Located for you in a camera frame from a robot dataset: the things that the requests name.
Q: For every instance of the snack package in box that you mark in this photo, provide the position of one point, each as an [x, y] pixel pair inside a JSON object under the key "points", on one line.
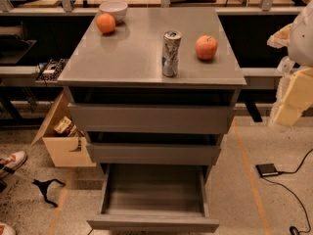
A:
{"points": [[63, 126]]}

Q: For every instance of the grey top drawer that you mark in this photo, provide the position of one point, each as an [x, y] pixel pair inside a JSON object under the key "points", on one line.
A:
{"points": [[151, 119]]}

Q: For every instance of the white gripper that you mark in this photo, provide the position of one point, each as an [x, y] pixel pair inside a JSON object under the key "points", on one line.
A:
{"points": [[302, 39]]}

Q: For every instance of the grey drawer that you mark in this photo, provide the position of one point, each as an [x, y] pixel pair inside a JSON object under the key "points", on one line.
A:
{"points": [[153, 154], [153, 197], [151, 119]]}

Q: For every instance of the clear sanitizer bottle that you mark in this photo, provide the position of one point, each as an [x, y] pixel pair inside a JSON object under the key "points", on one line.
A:
{"points": [[286, 65]]}

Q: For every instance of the black mouse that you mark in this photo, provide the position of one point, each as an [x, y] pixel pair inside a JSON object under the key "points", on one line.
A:
{"points": [[294, 230]]}

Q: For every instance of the cardboard box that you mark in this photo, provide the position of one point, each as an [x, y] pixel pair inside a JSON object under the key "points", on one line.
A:
{"points": [[63, 150]]}

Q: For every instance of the black foot pedal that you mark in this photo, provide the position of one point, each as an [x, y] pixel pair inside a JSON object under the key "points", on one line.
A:
{"points": [[266, 170]]}

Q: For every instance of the grey drawer cabinet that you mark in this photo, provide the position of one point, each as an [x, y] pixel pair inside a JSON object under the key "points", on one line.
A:
{"points": [[125, 68]]}

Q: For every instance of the white bowl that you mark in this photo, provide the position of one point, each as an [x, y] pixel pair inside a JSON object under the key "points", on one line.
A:
{"points": [[117, 9]]}

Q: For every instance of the black grabber tool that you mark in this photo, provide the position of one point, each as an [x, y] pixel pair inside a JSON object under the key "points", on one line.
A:
{"points": [[42, 185]]}

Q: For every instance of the black white notebook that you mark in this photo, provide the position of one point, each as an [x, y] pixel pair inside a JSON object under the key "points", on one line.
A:
{"points": [[51, 70]]}

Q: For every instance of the grey bottom drawer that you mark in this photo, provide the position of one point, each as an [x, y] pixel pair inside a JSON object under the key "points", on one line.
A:
{"points": [[153, 197]]}

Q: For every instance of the white red sneaker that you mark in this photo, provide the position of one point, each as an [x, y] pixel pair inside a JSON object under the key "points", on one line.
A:
{"points": [[14, 160]]}

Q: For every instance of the red apple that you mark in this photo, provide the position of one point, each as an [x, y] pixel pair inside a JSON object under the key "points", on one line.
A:
{"points": [[206, 47]]}

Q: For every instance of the grey middle drawer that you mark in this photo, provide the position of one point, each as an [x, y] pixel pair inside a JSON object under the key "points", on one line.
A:
{"points": [[153, 154]]}

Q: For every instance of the orange fruit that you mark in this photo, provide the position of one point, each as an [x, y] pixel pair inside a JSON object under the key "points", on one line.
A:
{"points": [[105, 23]]}

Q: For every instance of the silver blue redbull can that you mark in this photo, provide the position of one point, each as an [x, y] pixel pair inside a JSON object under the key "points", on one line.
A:
{"points": [[169, 60]]}

